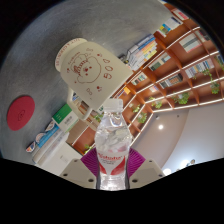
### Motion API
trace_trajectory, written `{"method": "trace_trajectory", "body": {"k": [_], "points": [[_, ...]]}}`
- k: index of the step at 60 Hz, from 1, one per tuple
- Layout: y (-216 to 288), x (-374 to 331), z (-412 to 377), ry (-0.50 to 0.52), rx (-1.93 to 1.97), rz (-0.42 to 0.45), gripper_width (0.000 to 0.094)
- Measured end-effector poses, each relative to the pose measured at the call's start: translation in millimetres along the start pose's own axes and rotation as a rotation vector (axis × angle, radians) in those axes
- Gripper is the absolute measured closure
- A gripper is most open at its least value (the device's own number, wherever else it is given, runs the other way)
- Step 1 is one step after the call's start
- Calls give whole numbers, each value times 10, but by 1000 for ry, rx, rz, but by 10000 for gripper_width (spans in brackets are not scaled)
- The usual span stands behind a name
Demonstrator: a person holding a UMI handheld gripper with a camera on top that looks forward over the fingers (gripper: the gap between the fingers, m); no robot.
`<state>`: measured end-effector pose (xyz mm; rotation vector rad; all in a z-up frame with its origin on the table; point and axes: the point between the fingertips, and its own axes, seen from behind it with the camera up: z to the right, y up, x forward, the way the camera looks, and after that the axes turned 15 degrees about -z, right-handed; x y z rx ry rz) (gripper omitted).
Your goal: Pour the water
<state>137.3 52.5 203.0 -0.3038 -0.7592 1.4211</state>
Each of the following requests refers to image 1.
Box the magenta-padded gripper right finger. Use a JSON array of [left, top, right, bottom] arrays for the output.
[[128, 148, 166, 190]]

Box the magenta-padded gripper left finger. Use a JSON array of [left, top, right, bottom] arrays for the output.
[[59, 148, 101, 190]]

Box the clear plastic water bottle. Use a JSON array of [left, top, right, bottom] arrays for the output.
[[94, 98, 133, 192]]

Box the beige upholstered chair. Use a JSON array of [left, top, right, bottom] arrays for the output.
[[66, 119, 89, 146]]

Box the green and white box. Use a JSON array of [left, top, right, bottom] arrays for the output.
[[51, 103, 80, 134]]

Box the flat round red coaster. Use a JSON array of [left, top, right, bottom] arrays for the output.
[[6, 95, 36, 132]]

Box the white mug with red drawing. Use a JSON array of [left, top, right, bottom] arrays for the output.
[[54, 37, 134, 120]]

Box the wooden shelf unit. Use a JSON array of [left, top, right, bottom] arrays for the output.
[[71, 0, 224, 156]]

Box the colourful book stack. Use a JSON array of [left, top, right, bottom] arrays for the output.
[[125, 34, 158, 71]]

